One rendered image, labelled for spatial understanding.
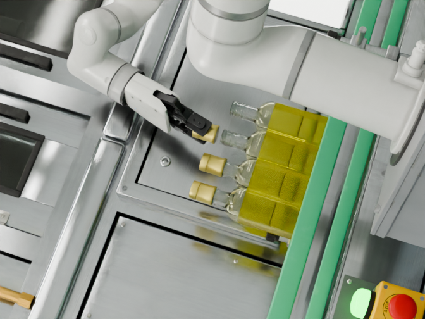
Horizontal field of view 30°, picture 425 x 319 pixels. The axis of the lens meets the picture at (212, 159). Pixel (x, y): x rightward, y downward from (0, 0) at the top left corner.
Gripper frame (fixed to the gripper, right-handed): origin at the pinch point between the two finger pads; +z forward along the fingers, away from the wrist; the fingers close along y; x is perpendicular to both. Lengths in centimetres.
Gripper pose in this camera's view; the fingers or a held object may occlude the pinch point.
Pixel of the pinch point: (199, 128)
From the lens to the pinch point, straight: 147.8
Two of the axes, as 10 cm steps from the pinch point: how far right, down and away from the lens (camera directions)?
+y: -0.1, -3.3, -9.4
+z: 8.4, 5.1, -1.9
